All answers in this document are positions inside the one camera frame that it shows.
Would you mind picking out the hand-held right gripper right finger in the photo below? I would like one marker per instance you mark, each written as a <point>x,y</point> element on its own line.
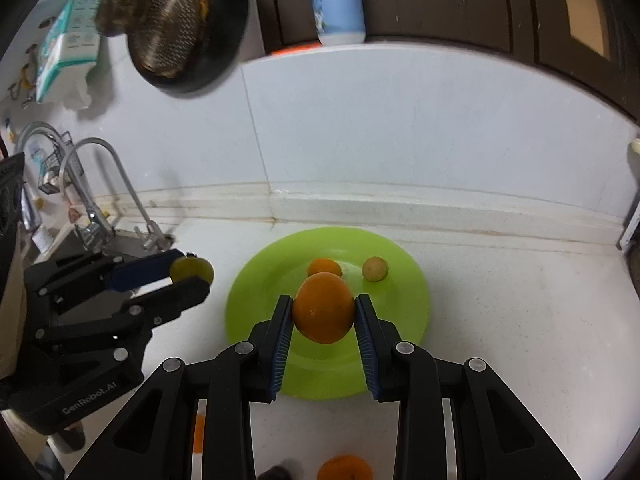
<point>367,355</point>

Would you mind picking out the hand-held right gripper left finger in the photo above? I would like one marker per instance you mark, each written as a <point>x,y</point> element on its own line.
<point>280,355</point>

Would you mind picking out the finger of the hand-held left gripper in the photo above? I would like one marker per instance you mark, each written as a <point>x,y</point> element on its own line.
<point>185,295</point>
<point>140,272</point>

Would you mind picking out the green round fruit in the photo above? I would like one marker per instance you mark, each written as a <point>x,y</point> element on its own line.
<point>196,269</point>

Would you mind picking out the green plate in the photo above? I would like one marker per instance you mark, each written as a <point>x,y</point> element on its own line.
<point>260,285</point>

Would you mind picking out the steel pull-down faucet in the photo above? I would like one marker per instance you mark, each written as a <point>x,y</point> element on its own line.
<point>92,230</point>

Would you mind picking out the steel sink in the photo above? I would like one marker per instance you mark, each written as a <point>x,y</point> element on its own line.
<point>65,246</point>

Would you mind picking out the slim steel faucet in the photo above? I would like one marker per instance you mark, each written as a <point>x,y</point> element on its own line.
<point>132,190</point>

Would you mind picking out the small kiwi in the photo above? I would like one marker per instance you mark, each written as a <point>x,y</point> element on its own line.
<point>375,269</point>

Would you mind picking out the teal tissue package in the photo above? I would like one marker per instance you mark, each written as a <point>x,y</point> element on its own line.
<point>70,40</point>

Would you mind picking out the brass perforated strainer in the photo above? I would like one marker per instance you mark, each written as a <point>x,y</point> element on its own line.
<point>170,25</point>

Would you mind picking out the black frying pan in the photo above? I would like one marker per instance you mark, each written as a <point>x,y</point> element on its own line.
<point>222,35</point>

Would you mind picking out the small brass pot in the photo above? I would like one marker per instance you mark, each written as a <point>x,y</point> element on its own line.
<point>117,10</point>

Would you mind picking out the blue pump soap bottle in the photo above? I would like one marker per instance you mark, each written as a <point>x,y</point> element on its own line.
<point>337,0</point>

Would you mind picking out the brass wall hooks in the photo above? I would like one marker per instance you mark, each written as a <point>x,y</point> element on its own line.
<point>24,77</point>

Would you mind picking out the dark wooden window frame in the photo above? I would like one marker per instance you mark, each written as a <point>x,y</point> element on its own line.
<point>520,10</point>

